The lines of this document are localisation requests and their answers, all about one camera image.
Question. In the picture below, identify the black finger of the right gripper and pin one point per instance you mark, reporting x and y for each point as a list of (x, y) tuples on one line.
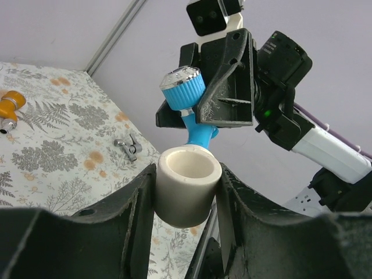
[(165, 117)]

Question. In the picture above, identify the white plastic elbow fitting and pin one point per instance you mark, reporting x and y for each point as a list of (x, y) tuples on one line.
[(186, 179)]

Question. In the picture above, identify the blue plastic faucet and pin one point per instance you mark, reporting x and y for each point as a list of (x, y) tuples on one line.
[(183, 88)]

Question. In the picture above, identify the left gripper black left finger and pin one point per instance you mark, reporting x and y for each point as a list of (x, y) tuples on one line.
[(109, 239)]

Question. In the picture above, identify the floral patterned mat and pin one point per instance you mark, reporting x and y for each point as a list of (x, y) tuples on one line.
[(61, 156)]

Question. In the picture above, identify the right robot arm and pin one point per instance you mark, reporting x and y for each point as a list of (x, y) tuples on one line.
[(279, 66)]

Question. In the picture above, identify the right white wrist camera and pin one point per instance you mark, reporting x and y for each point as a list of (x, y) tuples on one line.
[(213, 19)]

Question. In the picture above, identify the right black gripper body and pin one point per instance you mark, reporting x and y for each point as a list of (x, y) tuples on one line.
[(206, 57)]

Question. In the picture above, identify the small chrome faucet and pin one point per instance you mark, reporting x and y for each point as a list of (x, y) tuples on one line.
[(132, 149)]

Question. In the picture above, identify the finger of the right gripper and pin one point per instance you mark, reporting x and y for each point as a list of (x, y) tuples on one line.
[(228, 100)]

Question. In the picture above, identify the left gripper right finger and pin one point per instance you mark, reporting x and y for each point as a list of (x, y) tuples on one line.
[(261, 239)]

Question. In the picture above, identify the right aluminium frame post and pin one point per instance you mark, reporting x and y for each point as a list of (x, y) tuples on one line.
[(114, 35)]

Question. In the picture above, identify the orange plastic faucet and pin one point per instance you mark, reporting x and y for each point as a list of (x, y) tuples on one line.
[(10, 103)]

